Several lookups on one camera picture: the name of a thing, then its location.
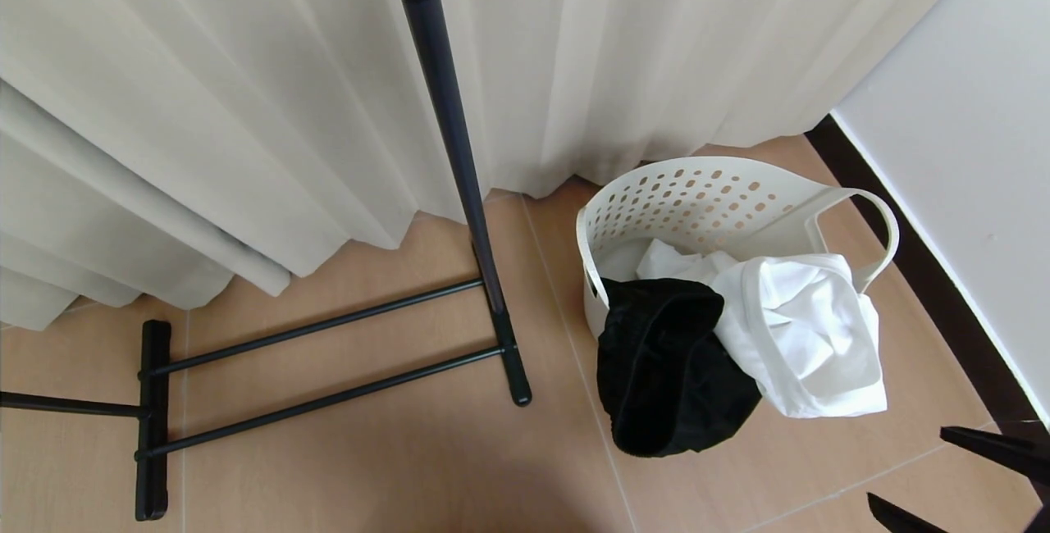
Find beige curtain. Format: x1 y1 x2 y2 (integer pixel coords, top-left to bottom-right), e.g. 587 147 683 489
0 0 993 330

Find black clothes rack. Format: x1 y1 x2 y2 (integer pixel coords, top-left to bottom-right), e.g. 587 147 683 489
0 0 532 522

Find black shorts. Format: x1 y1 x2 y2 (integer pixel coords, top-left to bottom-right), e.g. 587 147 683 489
596 277 764 458

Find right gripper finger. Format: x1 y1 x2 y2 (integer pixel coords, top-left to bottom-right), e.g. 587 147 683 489
867 493 952 533
940 426 1050 486

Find white laundry basket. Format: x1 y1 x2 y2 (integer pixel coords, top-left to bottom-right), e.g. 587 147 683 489
576 156 901 341

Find white garment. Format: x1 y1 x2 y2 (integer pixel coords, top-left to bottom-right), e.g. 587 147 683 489
636 238 888 420

